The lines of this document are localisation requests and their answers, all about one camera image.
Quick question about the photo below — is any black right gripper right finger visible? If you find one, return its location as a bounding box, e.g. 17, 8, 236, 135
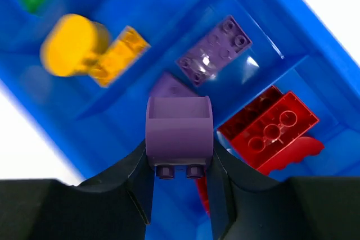
206, 146, 359, 239

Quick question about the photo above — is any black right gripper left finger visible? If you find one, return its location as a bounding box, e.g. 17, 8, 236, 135
1, 143, 154, 239

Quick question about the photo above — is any red rectangular duplo brick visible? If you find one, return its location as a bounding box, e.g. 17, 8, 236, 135
219, 86, 319, 169

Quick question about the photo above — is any purple rounded brick cluster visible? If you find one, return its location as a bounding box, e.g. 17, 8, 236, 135
146, 96, 214, 180

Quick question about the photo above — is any yellow black striped brick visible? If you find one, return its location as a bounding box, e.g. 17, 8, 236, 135
89, 26, 150, 88

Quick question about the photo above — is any yellow rounded duplo brick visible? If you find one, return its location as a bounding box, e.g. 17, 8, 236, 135
40, 13, 111, 77

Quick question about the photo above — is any red half-round brick cluster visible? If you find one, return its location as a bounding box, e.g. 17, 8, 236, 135
254, 136, 325, 175

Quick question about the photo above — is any red rounded duplo brick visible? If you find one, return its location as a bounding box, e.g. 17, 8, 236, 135
195, 176, 210, 215

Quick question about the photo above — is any blue plastic divided bin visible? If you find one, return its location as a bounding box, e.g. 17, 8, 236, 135
1, 0, 359, 239

